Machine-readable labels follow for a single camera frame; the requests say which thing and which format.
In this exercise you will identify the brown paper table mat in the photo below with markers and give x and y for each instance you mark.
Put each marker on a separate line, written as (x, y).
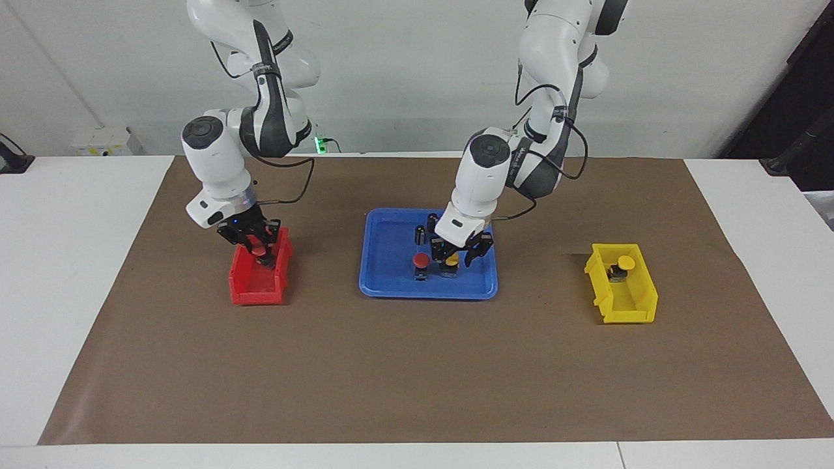
(391, 378)

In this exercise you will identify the white wall outlet box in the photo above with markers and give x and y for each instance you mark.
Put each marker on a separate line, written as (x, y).
(104, 143)

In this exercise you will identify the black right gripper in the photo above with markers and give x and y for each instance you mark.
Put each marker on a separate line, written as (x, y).
(244, 228)

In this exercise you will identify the yellow push button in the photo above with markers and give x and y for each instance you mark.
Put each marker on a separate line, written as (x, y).
(449, 263)
(626, 262)

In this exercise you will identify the red plastic bin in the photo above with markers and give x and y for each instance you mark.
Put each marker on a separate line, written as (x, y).
(251, 286)

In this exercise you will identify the black side panel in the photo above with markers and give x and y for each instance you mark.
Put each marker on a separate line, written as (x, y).
(769, 98)

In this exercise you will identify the black clamp mount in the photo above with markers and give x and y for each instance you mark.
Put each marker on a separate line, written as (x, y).
(13, 163)

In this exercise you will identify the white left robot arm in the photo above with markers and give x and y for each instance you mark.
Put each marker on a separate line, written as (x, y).
(482, 176)

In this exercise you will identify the small black cylinder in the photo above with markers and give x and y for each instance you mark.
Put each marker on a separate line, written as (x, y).
(420, 234)
(432, 221)

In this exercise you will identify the yellow plastic bin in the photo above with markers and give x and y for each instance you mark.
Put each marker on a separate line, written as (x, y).
(629, 306)

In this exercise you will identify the black stand leg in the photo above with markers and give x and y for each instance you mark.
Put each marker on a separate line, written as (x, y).
(791, 153)

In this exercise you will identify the red push button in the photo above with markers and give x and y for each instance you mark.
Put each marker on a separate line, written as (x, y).
(259, 251)
(421, 260)

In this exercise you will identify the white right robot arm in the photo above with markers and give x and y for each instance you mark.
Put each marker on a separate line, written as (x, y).
(215, 156)

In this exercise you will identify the blue plastic tray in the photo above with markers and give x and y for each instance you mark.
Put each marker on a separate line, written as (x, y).
(391, 260)

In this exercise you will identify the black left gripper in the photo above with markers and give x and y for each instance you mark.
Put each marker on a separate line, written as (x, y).
(459, 249)

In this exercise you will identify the green lit power strip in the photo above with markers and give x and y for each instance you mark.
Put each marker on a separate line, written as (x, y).
(320, 144)

